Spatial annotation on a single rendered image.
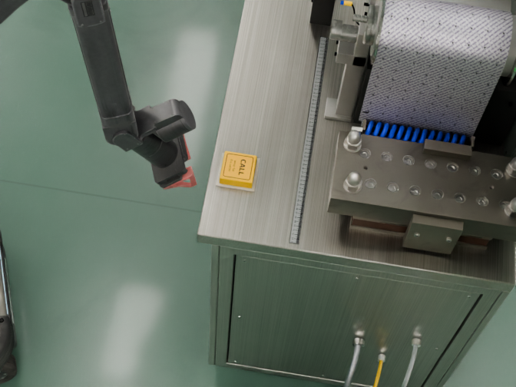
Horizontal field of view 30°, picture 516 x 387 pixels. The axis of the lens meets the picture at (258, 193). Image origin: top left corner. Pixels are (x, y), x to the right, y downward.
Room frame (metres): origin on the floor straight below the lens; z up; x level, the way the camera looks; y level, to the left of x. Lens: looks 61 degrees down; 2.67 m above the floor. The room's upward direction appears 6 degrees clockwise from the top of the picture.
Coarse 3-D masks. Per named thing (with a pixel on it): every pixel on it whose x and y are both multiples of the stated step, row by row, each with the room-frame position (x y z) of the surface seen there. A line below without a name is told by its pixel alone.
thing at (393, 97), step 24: (384, 72) 1.12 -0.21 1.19; (384, 96) 1.12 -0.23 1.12; (408, 96) 1.11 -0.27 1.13; (432, 96) 1.11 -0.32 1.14; (456, 96) 1.11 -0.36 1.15; (480, 96) 1.11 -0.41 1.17; (360, 120) 1.12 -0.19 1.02; (384, 120) 1.12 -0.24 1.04; (408, 120) 1.11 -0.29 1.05; (432, 120) 1.11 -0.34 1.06; (456, 120) 1.11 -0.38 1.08
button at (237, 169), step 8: (224, 152) 1.07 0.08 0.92; (232, 152) 1.07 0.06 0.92; (224, 160) 1.05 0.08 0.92; (232, 160) 1.05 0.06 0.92; (240, 160) 1.05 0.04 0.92; (248, 160) 1.05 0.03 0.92; (224, 168) 1.03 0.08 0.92; (232, 168) 1.03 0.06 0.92; (240, 168) 1.03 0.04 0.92; (248, 168) 1.03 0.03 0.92; (224, 176) 1.01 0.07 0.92; (232, 176) 1.01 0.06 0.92; (240, 176) 1.01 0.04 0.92; (248, 176) 1.01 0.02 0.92; (232, 184) 1.00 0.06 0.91; (240, 184) 1.00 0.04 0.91; (248, 184) 1.00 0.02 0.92
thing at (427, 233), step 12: (420, 216) 0.91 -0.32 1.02; (408, 228) 0.90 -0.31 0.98; (420, 228) 0.89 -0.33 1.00; (432, 228) 0.89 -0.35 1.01; (444, 228) 0.89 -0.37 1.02; (456, 228) 0.89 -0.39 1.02; (408, 240) 0.89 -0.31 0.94; (420, 240) 0.89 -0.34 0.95; (432, 240) 0.89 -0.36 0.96; (444, 240) 0.89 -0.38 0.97; (456, 240) 0.89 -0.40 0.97; (444, 252) 0.89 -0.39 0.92
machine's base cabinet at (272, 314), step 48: (240, 288) 0.88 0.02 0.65; (288, 288) 0.87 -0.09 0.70; (336, 288) 0.86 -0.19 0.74; (384, 288) 0.86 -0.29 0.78; (432, 288) 0.85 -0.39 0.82; (480, 288) 0.85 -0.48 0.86; (240, 336) 0.88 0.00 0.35; (288, 336) 0.87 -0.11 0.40; (336, 336) 0.86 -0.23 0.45; (384, 336) 0.86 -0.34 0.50; (432, 336) 0.85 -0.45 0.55; (336, 384) 0.86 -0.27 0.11; (384, 384) 0.85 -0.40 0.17; (432, 384) 0.84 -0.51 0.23
